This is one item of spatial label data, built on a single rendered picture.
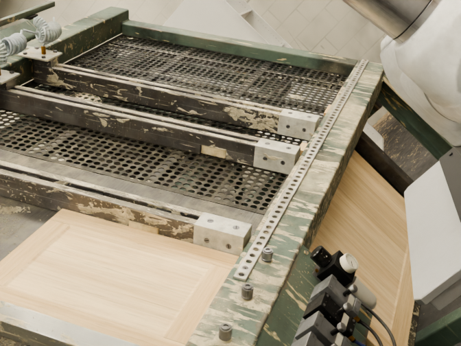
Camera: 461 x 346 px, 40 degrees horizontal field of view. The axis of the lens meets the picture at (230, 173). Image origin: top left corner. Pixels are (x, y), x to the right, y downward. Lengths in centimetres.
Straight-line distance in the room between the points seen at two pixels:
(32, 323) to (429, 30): 89
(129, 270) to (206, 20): 403
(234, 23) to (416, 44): 444
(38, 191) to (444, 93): 112
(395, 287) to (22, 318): 134
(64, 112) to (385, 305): 121
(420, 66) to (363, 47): 571
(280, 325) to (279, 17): 548
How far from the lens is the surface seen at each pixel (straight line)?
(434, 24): 87
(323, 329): 125
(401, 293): 228
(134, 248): 153
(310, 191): 174
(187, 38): 297
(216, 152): 196
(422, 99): 105
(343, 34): 659
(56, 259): 151
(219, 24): 531
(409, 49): 89
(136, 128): 204
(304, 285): 145
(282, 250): 149
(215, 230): 150
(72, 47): 277
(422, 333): 229
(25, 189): 173
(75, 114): 215
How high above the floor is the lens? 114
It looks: 4 degrees down
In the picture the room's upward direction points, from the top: 46 degrees counter-clockwise
